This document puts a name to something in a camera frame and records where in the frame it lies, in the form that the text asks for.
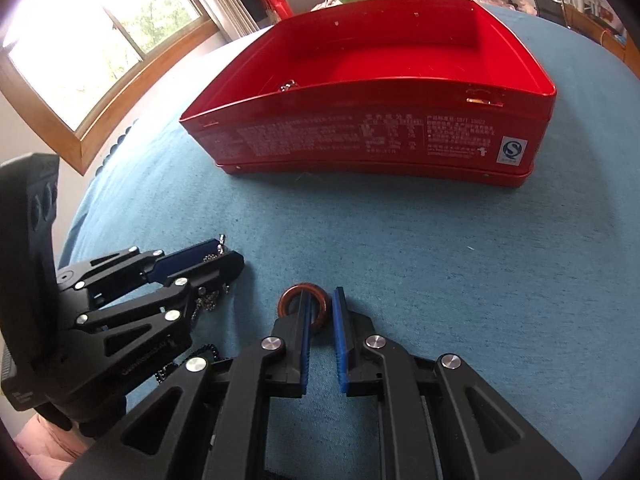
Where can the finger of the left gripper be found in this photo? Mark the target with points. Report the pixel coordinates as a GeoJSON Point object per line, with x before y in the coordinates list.
{"type": "Point", "coordinates": [131, 266]}
{"type": "Point", "coordinates": [110, 319]}

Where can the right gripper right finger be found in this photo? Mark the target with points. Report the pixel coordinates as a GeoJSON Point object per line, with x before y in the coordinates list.
{"type": "Point", "coordinates": [437, 419]}

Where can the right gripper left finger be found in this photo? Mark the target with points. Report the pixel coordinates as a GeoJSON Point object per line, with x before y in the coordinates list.
{"type": "Point", "coordinates": [210, 423]}

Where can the wooden framed window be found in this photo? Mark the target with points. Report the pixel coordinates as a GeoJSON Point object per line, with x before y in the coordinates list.
{"type": "Point", "coordinates": [73, 69]}

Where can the red tin box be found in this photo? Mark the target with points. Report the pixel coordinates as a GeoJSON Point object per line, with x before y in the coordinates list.
{"type": "Point", "coordinates": [426, 88]}

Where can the wooden desk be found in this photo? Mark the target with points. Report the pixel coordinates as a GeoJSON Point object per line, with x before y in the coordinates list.
{"type": "Point", "coordinates": [600, 33]}

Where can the black desk chair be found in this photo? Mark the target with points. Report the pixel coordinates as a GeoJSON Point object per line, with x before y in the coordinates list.
{"type": "Point", "coordinates": [552, 10]}

